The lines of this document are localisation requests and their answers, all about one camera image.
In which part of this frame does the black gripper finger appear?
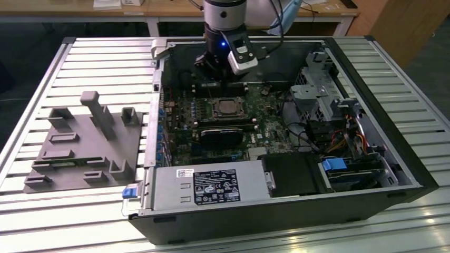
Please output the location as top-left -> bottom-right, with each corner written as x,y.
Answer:
194,53 -> 230,89

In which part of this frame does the silver CPU plate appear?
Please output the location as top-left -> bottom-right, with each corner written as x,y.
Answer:
216,101 -> 239,114

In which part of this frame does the metal socket cover frame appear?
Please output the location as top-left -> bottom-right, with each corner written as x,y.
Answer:
210,97 -> 247,119

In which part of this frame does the black drive bay cover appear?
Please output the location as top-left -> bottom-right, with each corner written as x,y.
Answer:
258,152 -> 334,198

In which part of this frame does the graphics card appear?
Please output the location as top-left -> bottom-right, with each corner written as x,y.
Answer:
199,128 -> 244,148

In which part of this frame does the green motherboard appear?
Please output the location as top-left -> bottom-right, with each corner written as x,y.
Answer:
160,79 -> 299,168

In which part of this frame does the metal drive cage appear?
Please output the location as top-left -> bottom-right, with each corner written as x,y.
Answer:
288,51 -> 365,124

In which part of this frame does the large white box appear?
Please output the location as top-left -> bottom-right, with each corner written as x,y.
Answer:
94,0 -> 123,11

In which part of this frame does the silver chipset heat sink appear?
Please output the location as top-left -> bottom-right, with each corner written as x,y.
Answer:
247,147 -> 268,160

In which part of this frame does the grey power supply unit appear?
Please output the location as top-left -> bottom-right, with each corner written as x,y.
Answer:
150,160 -> 271,211

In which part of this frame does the grey parts rack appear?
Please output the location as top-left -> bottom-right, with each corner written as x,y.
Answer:
23,91 -> 144,194

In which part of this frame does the wooden desk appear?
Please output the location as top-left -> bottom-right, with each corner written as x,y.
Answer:
0,0 -> 361,36

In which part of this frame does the hard disk in blue carrier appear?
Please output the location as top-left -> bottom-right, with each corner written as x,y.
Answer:
321,157 -> 386,192

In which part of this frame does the blue case latch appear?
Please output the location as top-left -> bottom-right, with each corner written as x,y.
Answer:
122,185 -> 140,199

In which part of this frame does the wooden cabinet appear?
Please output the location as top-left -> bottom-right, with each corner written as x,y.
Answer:
346,0 -> 450,68

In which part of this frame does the black open PC case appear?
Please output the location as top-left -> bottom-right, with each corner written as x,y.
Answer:
128,35 -> 441,246

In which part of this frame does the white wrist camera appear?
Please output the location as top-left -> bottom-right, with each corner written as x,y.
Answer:
226,33 -> 260,74

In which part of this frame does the black camera cable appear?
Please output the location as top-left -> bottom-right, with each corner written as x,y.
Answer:
259,0 -> 286,60

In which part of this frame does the black cable bundle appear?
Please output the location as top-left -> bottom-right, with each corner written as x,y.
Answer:
284,120 -> 334,155

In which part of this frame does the yellow red wire bundle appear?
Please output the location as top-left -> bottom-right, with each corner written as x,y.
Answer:
325,125 -> 373,156

